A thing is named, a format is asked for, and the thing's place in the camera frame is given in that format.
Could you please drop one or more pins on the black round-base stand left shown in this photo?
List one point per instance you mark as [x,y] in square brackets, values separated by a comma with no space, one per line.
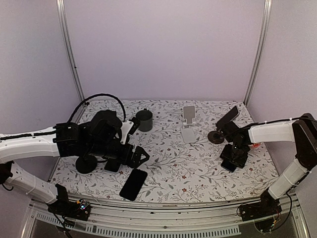
[86,164]

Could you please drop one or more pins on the aluminium frame post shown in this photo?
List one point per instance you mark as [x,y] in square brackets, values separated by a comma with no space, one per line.
[69,51]
[259,52]

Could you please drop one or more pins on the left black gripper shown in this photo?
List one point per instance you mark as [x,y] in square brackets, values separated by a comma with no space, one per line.
[125,159]

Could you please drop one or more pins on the front aluminium rail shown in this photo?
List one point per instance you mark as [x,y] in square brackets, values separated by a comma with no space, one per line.
[125,219]

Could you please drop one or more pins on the white folding phone stand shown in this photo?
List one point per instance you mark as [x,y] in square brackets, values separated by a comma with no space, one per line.
[189,119]

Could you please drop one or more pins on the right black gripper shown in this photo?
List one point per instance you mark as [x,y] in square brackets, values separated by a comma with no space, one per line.
[239,163]

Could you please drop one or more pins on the phone with white case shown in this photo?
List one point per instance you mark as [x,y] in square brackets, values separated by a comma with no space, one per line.
[112,166]

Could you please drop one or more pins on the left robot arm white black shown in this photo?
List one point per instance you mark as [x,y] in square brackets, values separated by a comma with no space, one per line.
[105,136]

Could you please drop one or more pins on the orange patterned white bowl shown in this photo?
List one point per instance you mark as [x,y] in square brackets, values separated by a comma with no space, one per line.
[254,145]

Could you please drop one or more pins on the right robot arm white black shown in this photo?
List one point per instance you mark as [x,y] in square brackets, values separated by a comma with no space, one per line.
[302,131]

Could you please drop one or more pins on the dark grey mug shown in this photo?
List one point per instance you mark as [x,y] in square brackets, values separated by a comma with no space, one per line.
[146,120]

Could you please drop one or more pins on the right aluminium frame post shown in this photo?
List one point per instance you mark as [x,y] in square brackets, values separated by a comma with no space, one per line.
[259,52]

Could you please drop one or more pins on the phone with blue case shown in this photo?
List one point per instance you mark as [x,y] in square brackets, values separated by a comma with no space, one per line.
[227,165]

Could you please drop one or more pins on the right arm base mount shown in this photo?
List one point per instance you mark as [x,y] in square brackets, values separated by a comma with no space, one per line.
[267,206]

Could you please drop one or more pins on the left aluminium frame post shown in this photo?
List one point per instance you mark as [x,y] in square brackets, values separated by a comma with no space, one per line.
[69,51]

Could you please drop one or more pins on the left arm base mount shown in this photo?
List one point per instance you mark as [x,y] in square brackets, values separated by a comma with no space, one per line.
[79,210]

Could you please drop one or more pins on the black phone front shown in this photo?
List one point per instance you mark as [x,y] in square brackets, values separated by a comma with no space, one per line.
[133,185]

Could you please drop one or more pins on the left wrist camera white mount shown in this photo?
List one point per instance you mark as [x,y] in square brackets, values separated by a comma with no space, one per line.
[128,128]

